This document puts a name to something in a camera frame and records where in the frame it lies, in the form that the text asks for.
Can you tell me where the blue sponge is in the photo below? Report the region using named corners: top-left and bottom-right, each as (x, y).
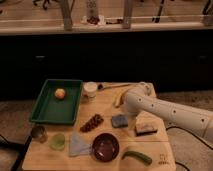
top-left (111, 115), bottom-right (128, 128)

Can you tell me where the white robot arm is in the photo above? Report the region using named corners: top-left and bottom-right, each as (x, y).
top-left (123, 82), bottom-right (213, 143)

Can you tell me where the green plastic tray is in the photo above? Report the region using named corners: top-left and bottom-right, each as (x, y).
top-left (30, 79), bottom-right (83, 125)

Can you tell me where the yellow banana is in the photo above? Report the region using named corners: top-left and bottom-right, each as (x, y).
top-left (114, 90), bottom-right (125, 108)

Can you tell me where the white cup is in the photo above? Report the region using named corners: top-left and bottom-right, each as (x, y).
top-left (83, 82), bottom-right (98, 102)

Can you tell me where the dark brown bumpy food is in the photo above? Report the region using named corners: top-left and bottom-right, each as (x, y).
top-left (80, 114), bottom-right (104, 132)

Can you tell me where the orange round fruit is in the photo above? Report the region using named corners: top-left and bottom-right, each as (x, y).
top-left (54, 88), bottom-right (66, 100)

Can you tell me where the dark maroon bowl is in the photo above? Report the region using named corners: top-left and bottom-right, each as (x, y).
top-left (92, 133), bottom-right (120, 162)

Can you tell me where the light blue cloth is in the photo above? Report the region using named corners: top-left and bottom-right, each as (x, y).
top-left (69, 133), bottom-right (91, 157)

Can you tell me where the green translucent cup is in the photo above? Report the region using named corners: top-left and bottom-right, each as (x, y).
top-left (50, 133), bottom-right (65, 150)

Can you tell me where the green pepper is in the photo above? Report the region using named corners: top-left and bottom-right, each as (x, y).
top-left (122, 151), bottom-right (152, 165)

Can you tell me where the small metal cup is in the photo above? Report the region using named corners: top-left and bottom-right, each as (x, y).
top-left (31, 126), bottom-right (47, 143)

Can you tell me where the long-handled spoon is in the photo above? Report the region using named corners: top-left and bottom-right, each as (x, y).
top-left (98, 83), bottom-right (132, 91)

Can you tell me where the black cable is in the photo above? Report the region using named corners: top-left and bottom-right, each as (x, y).
top-left (165, 125), bottom-right (213, 171)

